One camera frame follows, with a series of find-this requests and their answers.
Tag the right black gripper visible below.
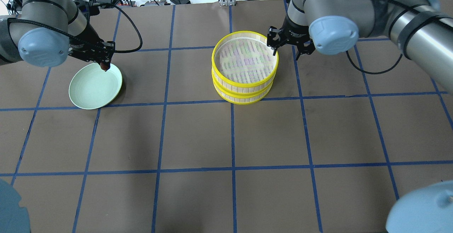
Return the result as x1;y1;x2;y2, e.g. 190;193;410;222
267;16;315;61

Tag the brown chocolate bun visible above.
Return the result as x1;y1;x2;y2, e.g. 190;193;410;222
99;62;110;72

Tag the yellow steamer layer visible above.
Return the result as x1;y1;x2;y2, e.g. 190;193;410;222
211;31;280;89
211;69;275;104

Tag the black camera cable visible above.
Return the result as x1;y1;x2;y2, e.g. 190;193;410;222
96;2;143;53

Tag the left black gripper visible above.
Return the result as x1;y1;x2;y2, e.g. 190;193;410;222
69;24;115;63

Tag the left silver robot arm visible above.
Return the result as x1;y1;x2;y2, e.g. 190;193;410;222
1;0;115;71

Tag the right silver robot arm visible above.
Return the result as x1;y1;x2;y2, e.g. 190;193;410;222
267;0;453;93

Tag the light green plate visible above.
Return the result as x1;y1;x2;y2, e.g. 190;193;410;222
68;63;123;110

